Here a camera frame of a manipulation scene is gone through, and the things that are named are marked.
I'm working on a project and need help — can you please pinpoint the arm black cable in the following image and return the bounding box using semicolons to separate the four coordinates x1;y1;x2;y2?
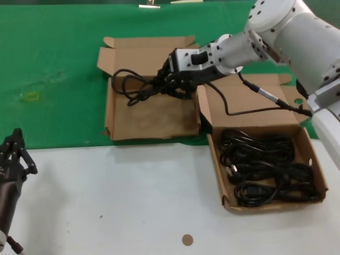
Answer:
6;235;25;255
204;71;315;117

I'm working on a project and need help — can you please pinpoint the beige flat card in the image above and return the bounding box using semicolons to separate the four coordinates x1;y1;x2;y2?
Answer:
169;0;204;5

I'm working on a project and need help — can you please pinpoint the green tablecloth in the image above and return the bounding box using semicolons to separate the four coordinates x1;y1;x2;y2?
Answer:
0;1;319;149

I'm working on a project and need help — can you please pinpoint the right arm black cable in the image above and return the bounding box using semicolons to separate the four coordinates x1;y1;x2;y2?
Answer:
204;71;315;117

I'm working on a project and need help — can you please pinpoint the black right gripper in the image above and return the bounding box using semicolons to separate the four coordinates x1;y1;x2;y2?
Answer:
155;50;206;101

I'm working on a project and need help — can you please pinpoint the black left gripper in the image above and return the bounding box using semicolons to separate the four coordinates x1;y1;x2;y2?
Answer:
0;128;38;232

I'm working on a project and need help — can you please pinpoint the cardboard box with round hole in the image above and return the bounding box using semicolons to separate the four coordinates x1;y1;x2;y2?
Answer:
196;73;329;215

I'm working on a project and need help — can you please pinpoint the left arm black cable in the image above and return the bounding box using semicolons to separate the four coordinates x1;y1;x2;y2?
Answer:
6;235;25;255

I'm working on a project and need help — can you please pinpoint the cardboard box with oval hole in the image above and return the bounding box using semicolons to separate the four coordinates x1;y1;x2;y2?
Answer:
96;35;203;141

